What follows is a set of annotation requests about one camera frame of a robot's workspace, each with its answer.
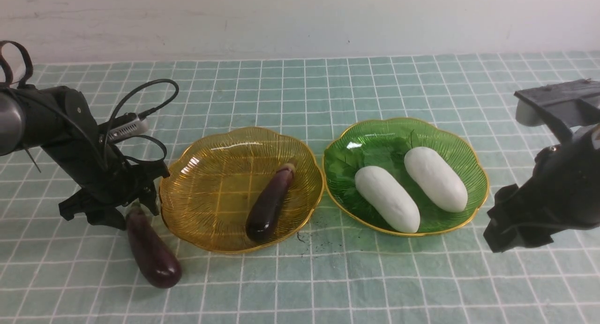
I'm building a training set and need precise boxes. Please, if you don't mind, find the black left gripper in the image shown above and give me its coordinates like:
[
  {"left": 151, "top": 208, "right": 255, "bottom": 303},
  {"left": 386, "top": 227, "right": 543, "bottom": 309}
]
[{"left": 19, "top": 85, "right": 170, "bottom": 231}]

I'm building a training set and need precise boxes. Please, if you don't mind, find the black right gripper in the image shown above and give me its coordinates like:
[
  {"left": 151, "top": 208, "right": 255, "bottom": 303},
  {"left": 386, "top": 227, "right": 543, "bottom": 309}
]
[{"left": 484, "top": 125, "right": 600, "bottom": 253}]

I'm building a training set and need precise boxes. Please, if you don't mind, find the purple eggplant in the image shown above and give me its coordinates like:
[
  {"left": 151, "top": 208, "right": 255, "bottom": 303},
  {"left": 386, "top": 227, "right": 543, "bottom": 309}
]
[
  {"left": 246, "top": 158, "right": 297, "bottom": 243},
  {"left": 126, "top": 201, "right": 182, "bottom": 288}
]

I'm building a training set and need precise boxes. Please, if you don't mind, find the white radish with leaves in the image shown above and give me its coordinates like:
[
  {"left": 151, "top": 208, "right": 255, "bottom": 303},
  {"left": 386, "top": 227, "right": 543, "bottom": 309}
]
[
  {"left": 328, "top": 146, "right": 421, "bottom": 234},
  {"left": 403, "top": 130, "right": 468, "bottom": 214}
]

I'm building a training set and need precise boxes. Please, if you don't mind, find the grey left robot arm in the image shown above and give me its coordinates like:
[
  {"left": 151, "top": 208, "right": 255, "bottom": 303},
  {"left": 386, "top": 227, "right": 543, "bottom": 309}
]
[{"left": 0, "top": 85, "right": 170, "bottom": 230}]

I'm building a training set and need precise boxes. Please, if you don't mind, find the amber glass plate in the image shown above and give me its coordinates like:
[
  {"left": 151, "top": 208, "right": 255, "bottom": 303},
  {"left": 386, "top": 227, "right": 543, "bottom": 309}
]
[{"left": 159, "top": 127, "right": 324, "bottom": 254}]

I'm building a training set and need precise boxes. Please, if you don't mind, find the green glass plate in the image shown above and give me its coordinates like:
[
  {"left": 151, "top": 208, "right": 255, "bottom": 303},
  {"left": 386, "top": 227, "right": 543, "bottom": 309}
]
[{"left": 322, "top": 117, "right": 489, "bottom": 238}]

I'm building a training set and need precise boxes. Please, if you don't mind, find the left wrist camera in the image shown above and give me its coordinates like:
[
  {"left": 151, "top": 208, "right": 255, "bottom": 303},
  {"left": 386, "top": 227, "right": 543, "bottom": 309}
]
[{"left": 98, "top": 113, "right": 150, "bottom": 143}]

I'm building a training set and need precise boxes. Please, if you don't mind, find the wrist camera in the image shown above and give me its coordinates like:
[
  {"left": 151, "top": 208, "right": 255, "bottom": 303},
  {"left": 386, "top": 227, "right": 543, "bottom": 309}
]
[
  {"left": 514, "top": 78, "right": 600, "bottom": 143},
  {"left": 98, "top": 113, "right": 150, "bottom": 143}
]

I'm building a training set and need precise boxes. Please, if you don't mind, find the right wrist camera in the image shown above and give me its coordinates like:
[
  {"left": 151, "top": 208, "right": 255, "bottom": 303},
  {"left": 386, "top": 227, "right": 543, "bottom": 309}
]
[{"left": 514, "top": 78, "right": 600, "bottom": 143}]

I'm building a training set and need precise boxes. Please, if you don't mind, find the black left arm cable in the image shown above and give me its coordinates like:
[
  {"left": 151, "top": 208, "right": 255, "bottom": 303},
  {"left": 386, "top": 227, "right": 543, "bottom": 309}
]
[{"left": 0, "top": 40, "right": 180, "bottom": 174}]

